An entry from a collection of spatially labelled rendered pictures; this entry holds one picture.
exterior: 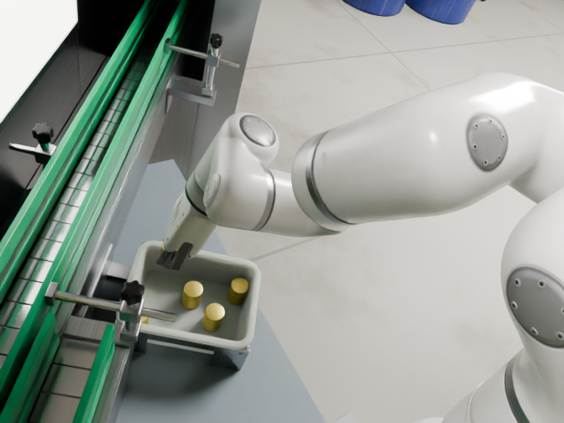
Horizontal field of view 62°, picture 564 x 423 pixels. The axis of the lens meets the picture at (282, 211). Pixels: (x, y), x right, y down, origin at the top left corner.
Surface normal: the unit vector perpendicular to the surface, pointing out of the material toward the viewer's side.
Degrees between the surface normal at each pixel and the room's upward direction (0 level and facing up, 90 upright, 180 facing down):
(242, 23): 90
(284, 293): 0
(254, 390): 0
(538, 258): 80
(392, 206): 109
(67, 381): 0
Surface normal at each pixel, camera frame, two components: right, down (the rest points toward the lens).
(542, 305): -0.88, 0.31
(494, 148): 0.51, 0.02
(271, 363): 0.25, -0.63
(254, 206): 0.48, 0.29
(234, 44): -0.07, 0.74
